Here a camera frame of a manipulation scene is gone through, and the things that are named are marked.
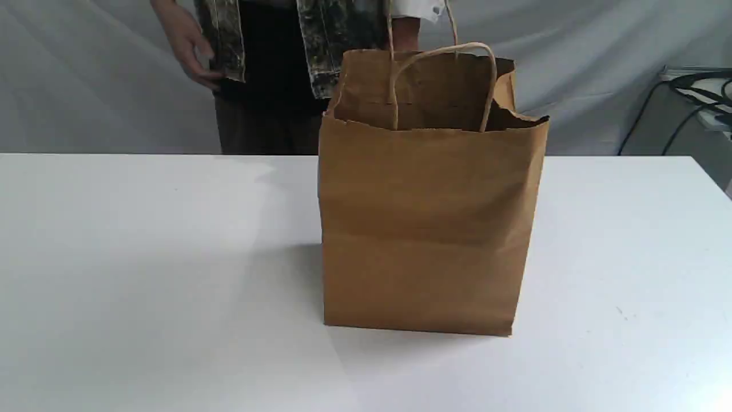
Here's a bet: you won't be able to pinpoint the brown paper bag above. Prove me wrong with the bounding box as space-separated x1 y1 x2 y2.
318 17 550 336

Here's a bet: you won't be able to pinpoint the person's torso camouflage jacket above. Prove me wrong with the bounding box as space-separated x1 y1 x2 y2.
194 1 387 156

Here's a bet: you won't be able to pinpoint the black cables on side table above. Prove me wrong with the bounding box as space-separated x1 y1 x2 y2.
618 68 732 156

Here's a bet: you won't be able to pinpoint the person's left forearm sleeve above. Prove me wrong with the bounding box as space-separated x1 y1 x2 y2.
384 1 446 52

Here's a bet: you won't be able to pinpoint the person's right hand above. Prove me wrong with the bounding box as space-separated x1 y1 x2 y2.
149 1 223 92

